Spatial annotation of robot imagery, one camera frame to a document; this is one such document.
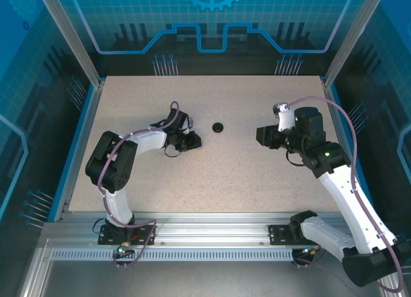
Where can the black earbud charging case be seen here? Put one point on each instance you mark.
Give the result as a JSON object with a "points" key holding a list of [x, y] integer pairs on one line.
{"points": [[218, 127]]}

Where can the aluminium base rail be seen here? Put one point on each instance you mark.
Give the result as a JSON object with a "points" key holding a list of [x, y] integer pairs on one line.
{"points": [[208, 229]]}

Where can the aluminium frame post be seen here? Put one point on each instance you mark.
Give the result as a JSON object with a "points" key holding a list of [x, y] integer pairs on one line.
{"points": [[349, 37], [71, 37]]}

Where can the steel bottom panel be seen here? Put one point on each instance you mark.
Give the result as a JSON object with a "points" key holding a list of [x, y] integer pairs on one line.
{"points": [[208, 277]]}

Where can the small LED circuit board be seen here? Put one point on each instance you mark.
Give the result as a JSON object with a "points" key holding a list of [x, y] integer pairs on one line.
{"points": [[122, 250], [305, 251]]}

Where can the aluminium table side rail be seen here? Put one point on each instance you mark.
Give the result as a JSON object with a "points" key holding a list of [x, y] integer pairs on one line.
{"points": [[331, 101], [80, 149]]}

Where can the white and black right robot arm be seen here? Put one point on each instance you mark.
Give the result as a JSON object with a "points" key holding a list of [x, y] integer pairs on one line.
{"points": [[350, 197]]}

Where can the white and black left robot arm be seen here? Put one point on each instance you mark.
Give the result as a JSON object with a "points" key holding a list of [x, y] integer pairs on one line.
{"points": [[147, 141]]}

